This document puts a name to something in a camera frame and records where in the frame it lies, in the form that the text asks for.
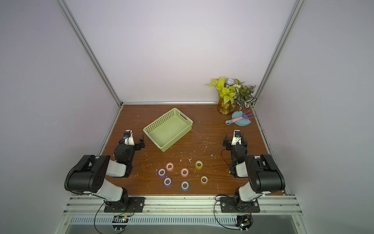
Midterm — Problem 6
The green perforated storage basket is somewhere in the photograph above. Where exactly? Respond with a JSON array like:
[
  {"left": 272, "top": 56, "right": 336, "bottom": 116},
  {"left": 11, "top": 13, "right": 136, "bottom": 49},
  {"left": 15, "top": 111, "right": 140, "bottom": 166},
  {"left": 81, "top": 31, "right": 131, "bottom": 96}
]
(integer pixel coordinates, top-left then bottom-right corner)
[{"left": 143, "top": 108, "right": 193, "bottom": 152}]

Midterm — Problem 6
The yellow tape roll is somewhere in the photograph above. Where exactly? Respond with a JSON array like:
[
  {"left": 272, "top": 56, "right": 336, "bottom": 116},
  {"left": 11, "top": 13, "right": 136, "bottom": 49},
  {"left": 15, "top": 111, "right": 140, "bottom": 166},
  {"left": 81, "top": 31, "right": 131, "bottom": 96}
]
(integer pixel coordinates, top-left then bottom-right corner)
[{"left": 195, "top": 160, "right": 204, "bottom": 170}]

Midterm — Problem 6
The purple tape roll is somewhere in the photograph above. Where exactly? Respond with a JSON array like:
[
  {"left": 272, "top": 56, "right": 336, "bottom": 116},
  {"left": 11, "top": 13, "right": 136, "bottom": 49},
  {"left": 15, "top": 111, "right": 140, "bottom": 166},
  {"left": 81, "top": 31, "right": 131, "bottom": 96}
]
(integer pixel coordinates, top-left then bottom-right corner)
[
  {"left": 157, "top": 168, "right": 167, "bottom": 178},
  {"left": 163, "top": 176, "right": 172, "bottom": 188}
]

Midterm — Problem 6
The clear amber tape roll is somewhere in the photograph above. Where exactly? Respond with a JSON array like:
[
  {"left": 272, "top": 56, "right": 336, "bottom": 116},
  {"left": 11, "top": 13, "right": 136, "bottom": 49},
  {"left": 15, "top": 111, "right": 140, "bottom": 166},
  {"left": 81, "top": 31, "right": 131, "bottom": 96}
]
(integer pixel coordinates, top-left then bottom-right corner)
[{"left": 200, "top": 176, "right": 208, "bottom": 184}]

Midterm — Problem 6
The red tape roll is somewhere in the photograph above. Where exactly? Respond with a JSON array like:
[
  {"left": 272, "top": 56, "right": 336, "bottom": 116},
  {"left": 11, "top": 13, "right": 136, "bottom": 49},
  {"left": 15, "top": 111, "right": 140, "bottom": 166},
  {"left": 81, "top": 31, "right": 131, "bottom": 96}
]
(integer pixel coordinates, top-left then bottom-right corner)
[
  {"left": 166, "top": 162, "right": 175, "bottom": 172},
  {"left": 180, "top": 168, "right": 190, "bottom": 178}
]

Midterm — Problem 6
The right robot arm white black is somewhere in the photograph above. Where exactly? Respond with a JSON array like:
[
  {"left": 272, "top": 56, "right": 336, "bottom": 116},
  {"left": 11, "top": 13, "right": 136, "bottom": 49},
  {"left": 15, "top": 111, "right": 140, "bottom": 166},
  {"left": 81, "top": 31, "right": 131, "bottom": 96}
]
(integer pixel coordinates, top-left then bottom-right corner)
[{"left": 223, "top": 130, "right": 285, "bottom": 212}]

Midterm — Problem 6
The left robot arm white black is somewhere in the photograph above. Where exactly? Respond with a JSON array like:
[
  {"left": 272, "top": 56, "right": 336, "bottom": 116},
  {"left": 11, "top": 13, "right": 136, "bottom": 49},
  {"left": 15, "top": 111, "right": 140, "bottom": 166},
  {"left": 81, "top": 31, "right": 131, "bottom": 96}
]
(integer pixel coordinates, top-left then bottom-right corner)
[{"left": 64, "top": 130, "right": 145, "bottom": 213}]

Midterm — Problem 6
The blue tape roll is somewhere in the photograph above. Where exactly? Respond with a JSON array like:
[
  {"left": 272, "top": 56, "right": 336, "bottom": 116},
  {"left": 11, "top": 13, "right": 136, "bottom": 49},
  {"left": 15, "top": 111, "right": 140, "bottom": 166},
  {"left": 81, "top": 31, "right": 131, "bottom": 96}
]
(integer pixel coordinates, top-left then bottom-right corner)
[{"left": 180, "top": 180, "right": 191, "bottom": 192}]

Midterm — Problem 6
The pink purple toy rake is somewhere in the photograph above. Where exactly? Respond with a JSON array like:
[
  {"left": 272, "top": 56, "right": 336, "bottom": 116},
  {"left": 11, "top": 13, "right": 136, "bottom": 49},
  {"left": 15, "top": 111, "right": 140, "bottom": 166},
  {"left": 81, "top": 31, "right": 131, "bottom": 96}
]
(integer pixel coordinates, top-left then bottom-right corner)
[{"left": 231, "top": 110, "right": 255, "bottom": 122}]

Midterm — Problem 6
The amber vase with flowers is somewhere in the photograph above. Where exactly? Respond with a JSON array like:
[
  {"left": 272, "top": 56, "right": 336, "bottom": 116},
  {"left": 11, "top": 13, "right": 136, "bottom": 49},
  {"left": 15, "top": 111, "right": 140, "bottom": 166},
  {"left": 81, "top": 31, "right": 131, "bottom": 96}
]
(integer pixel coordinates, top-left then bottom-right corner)
[{"left": 217, "top": 98, "right": 236, "bottom": 115}]

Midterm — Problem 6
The green leafy plant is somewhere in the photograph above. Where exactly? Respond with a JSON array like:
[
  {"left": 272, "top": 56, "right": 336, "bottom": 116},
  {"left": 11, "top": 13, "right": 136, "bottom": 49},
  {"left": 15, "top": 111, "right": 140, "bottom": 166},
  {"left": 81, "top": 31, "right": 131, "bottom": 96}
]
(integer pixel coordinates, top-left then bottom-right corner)
[{"left": 209, "top": 77, "right": 257, "bottom": 110}]

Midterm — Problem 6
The left controller board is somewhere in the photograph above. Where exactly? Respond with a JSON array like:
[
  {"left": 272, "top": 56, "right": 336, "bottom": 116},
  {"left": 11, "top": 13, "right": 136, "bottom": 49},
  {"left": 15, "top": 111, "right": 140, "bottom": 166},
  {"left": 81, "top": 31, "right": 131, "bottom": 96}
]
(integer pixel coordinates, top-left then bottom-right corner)
[{"left": 112, "top": 215, "right": 130, "bottom": 234}]

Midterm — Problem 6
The controller board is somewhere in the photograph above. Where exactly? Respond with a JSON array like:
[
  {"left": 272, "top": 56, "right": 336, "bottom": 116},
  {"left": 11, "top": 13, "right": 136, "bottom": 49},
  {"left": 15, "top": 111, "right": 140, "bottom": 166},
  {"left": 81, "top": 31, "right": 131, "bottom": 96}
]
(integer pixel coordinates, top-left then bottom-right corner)
[
  {"left": 112, "top": 215, "right": 130, "bottom": 234},
  {"left": 235, "top": 214, "right": 253, "bottom": 232}
]

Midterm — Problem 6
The right controller board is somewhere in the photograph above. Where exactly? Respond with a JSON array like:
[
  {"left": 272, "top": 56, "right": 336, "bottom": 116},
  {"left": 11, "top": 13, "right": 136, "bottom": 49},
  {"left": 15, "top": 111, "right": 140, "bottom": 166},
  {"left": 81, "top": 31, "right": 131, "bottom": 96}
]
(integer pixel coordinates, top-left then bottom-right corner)
[{"left": 235, "top": 214, "right": 253, "bottom": 232}]

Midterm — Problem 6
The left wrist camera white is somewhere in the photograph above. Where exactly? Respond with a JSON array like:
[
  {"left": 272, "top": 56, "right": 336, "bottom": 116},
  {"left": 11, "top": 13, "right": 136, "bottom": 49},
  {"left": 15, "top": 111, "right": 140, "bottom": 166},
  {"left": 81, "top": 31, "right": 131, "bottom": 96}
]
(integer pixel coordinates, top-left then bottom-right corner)
[{"left": 123, "top": 130, "right": 134, "bottom": 146}]

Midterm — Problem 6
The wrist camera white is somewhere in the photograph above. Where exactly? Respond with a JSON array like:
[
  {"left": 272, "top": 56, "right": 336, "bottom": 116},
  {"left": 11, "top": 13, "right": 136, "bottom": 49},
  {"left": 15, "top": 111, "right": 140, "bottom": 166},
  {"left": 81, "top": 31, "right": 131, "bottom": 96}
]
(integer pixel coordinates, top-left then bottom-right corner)
[
  {"left": 231, "top": 130, "right": 243, "bottom": 146},
  {"left": 123, "top": 130, "right": 134, "bottom": 146}
]

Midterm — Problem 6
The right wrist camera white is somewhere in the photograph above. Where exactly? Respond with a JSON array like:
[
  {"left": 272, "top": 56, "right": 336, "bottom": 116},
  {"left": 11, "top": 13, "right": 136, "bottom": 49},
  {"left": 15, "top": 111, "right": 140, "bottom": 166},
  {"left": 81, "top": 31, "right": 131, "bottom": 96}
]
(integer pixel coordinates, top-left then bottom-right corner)
[{"left": 231, "top": 130, "right": 243, "bottom": 146}]

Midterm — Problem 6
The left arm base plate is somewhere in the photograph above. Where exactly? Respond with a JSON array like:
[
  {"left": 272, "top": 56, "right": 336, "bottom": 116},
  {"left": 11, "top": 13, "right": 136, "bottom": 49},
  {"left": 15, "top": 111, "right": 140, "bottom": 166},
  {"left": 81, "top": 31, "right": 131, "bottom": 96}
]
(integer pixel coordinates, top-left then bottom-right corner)
[{"left": 104, "top": 197, "right": 146, "bottom": 213}]

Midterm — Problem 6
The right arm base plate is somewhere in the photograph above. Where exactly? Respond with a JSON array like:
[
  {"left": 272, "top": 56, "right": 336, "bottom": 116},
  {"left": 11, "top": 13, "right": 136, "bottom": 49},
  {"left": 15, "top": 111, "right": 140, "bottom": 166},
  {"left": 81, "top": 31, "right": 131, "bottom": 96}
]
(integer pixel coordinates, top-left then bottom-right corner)
[{"left": 218, "top": 197, "right": 261, "bottom": 213}]

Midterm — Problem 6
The aluminium front rail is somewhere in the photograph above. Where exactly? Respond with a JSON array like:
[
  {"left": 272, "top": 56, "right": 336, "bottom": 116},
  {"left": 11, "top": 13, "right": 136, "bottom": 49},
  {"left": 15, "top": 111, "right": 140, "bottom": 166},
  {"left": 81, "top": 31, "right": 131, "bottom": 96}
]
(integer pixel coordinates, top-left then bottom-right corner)
[{"left": 63, "top": 195, "right": 302, "bottom": 215}]

